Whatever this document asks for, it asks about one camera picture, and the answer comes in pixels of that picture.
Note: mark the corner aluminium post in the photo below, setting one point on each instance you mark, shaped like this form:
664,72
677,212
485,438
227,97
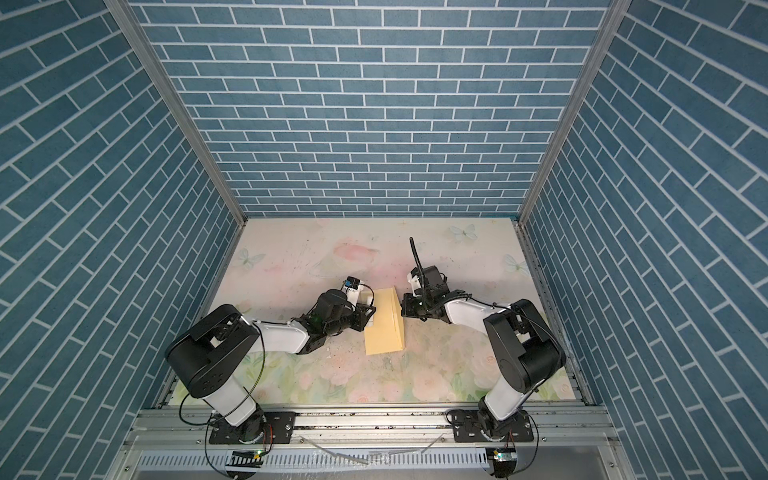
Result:
596,55
129,25

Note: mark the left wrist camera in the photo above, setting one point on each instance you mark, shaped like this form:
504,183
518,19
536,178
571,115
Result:
351,289

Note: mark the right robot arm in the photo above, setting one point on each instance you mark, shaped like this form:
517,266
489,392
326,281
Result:
526,350

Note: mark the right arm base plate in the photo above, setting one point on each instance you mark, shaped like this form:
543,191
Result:
472,426

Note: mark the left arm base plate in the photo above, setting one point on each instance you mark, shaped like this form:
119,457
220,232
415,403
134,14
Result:
261,428

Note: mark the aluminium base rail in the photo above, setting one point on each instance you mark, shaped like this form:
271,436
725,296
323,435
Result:
399,425

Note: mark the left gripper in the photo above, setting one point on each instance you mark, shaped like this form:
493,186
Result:
360,314

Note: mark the left corner aluminium post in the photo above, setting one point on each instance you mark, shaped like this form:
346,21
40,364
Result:
129,25

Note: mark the right corner aluminium post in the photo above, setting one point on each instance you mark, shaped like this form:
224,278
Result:
596,55

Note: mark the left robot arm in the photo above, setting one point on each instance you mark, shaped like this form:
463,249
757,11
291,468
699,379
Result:
206,357

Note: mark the yellow envelope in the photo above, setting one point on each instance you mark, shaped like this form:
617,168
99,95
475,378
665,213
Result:
385,332

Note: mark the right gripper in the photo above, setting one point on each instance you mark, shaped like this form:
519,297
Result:
406,310

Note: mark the white slotted cable duct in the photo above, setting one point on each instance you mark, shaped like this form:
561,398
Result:
305,461

